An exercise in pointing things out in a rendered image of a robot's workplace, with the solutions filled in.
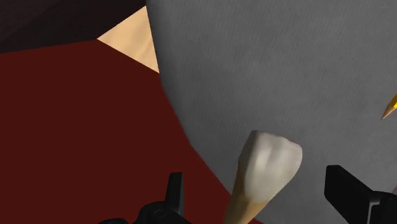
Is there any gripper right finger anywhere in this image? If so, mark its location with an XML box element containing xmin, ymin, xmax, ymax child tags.
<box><xmin>323</xmin><ymin>165</ymin><xmax>397</xmax><ymax>224</ymax></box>

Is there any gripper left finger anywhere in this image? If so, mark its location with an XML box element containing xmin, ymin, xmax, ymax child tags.
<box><xmin>98</xmin><ymin>172</ymin><xmax>193</xmax><ymax>224</ymax></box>

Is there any white tooth model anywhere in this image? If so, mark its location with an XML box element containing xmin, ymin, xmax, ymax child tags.
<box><xmin>223</xmin><ymin>130</ymin><xmax>303</xmax><ymax>224</ymax></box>

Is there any yellow pencil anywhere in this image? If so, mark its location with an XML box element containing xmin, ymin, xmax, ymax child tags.
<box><xmin>380</xmin><ymin>94</ymin><xmax>397</xmax><ymax>120</ymax></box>

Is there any red robot stand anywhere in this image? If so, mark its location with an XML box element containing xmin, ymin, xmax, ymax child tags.
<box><xmin>0</xmin><ymin>38</ymin><xmax>265</xmax><ymax>224</ymax></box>

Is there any grey rounded table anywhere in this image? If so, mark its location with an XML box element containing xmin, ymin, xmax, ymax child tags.
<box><xmin>145</xmin><ymin>0</ymin><xmax>397</xmax><ymax>224</ymax></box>

